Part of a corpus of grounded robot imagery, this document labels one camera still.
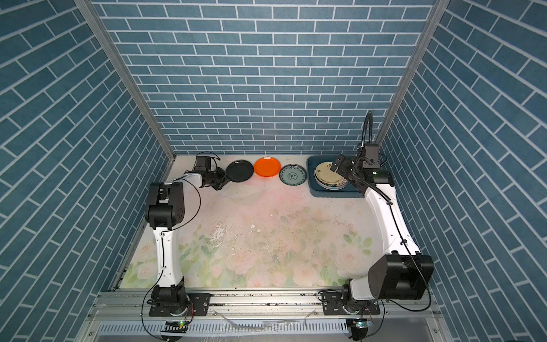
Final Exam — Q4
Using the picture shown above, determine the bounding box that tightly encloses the yellow plate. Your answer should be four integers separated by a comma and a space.
314, 162, 346, 185

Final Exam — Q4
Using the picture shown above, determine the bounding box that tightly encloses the black plate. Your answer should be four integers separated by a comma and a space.
226, 160, 254, 182

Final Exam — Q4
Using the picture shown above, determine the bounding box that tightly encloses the small blue patterned plate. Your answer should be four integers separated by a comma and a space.
279, 164, 307, 186

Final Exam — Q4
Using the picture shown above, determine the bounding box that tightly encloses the orange plate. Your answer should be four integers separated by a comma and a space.
254, 157, 281, 178

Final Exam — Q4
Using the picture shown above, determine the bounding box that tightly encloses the green rim plate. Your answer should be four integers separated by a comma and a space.
317, 180, 348, 191

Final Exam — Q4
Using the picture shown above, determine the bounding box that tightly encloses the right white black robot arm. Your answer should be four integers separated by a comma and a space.
330, 154, 434, 305

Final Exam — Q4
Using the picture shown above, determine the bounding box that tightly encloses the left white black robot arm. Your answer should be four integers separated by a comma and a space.
145, 168, 228, 303

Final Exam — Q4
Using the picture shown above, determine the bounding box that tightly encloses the teal plastic bin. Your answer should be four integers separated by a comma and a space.
306, 155, 363, 198

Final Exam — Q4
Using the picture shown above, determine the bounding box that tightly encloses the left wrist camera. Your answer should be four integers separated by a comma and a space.
193, 155, 214, 172

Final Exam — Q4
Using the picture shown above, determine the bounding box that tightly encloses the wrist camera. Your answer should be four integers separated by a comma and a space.
363, 143, 380, 168
193, 155, 214, 172

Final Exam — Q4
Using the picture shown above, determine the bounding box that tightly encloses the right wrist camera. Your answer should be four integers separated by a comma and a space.
363, 143, 380, 168

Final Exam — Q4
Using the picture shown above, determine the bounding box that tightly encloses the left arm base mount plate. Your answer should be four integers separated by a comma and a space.
147, 293, 211, 317

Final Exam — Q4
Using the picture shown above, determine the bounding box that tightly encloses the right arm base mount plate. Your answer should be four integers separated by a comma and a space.
316, 289, 380, 316

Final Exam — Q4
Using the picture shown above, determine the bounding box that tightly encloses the aluminium rail frame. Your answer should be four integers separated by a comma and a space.
76, 289, 452, 341

